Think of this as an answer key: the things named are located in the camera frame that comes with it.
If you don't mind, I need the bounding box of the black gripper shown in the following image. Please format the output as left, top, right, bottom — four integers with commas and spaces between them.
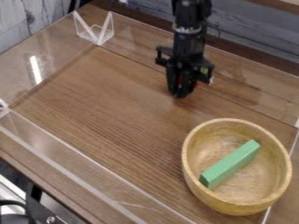
155, 45, 215, 98

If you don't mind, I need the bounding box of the red plush strawberry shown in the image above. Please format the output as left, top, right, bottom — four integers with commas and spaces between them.
179, 73, 197, 91

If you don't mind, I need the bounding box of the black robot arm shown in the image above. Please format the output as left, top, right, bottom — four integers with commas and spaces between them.
155, 0, 215, 98

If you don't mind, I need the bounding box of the clear acrylic table barrier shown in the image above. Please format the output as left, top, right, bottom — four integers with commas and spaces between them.
0, 5, 299, 224

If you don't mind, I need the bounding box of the green rectangular block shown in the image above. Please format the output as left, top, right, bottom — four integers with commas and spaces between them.
199, 139, 261, 190

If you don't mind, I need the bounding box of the wooden bowl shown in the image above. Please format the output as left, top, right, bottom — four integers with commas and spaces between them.
181, 118, 292, 216

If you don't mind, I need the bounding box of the black metal clamp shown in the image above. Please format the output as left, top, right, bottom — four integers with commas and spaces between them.
22, 183, 80, 224

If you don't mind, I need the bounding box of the clear acrylic corner bracket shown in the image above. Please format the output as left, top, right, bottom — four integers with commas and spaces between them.
72, 11, 115, 46

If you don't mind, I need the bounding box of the black cable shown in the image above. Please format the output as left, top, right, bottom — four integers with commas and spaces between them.
0, 199, 36, 224

